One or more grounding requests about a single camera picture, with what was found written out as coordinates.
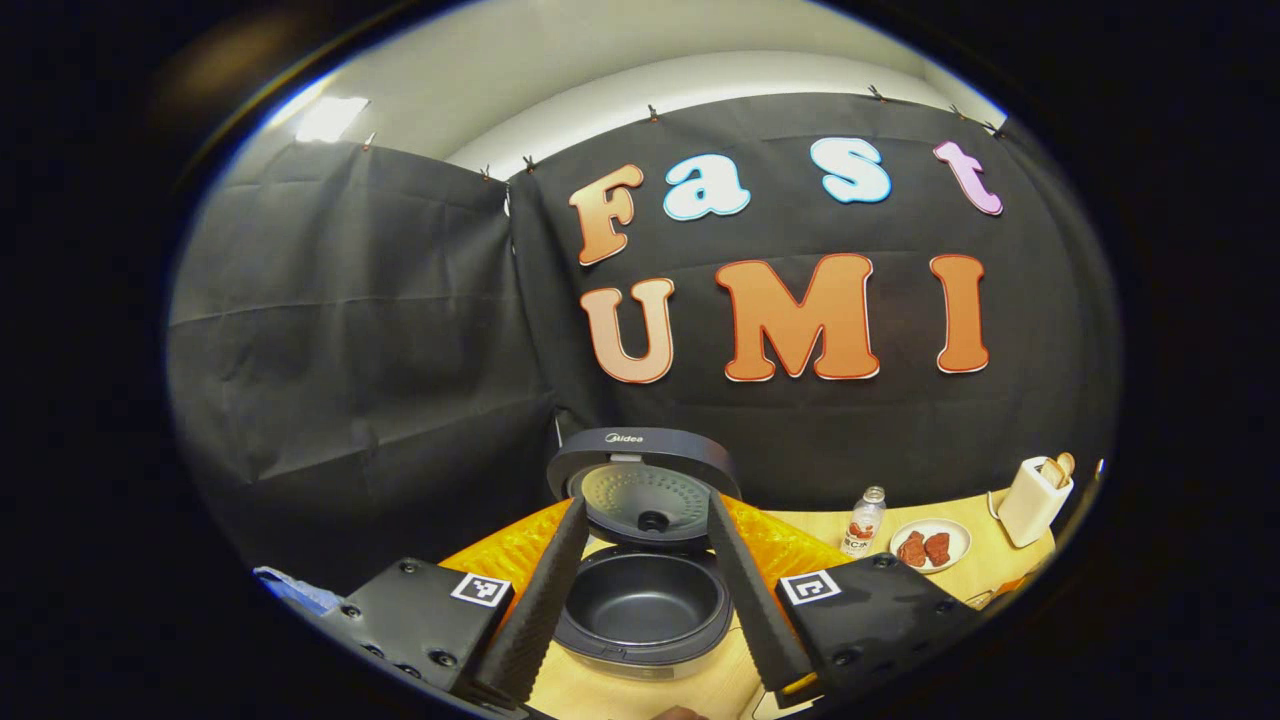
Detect white round plate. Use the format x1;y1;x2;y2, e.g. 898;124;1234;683
889;518;972;574

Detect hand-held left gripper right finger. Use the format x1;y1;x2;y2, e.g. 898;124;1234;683
705;490;982;707

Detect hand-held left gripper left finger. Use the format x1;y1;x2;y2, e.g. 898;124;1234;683
338;495;591;711

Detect dark grey rice cooker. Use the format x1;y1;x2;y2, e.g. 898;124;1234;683
547;428;742;683

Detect clear drink bottle red label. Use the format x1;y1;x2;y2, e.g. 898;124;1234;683
842;486;888;558

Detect ceiling light panel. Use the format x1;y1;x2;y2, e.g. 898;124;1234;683
295;97;371;143

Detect white toaster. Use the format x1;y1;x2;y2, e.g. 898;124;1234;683
997;455;1075;548

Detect person's blue jeans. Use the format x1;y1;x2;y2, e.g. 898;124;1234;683
253;565;343;616

